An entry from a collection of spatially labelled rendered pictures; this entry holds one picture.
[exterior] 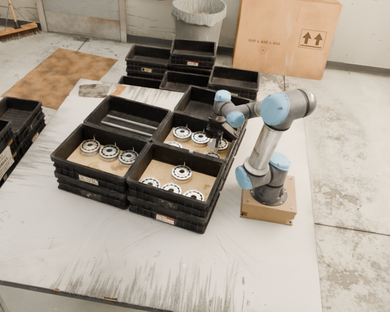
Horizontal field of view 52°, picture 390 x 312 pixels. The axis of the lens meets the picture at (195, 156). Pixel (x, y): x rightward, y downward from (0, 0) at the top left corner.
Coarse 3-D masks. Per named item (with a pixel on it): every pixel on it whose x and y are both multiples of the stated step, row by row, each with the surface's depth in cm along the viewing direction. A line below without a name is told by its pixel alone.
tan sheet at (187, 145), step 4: (172, 132) 224; (192, 132) 225; (168, 136) 221; (172, 136) 222; (168, 140) 219; (172, 140) 219; (184, 144) 217; (188, 144) 217; (192, 144) 218; (228, 144) 220; (184, 148) 215; (188, 148) 215; (192, 148) 215; (196, 148) 215; (200, 148) 216; (204, 148) 216; (208, 148) 216; (228, 148) 217; (200, 152) 213; (204, 152) 213; (224, 156) 212
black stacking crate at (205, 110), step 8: (192, 88) 244; (192, 96) 248; (200, 96) 246; (208, 96) 244; (184, 104) 239; (192, 104) 247; (200, 104) 248; (208, 104) 248; (240, 104) 240; (192, 112) 241; (200, 112) 241; (208, 112) 242; (240, 136) 227
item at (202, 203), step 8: (152, 144) 200; (160, 144) 200; (144, 152) 195; (184, 152) 197; (216, 160) 194; (224, 168) 193; (128, 176) 182; (136, 184) 180; (144, 184) 179; (216, 184) 182; (160, 192) 177; (168, 192) 176; (184, 200) 175; (192, 200) 174; (200, 200) 174; (208, 200) 174
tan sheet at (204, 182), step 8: (152, 160) 206; (152, 168) 201; (160, 168) 202; (168, 168) 202; (144, 176) 196; (152, 176) 197; (160, 176) 197; (168, 176) 198; (192, 176) 199; (200, 176) 199; (208, 176) 200; (184, 184) 194; (192, 184) 195; (200, 184) 195; (208, 184) 195; (184, 192) 190; (208, 192) 192
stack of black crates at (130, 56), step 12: (132, 48) 372; (144, 48) 377; (156, 48) 375; (132, 60) 354; (144, 60) 377; (156, 60) 378; (168, 60) 358; (132, 72) 363; (144, 72) 361; (156, 72) 360
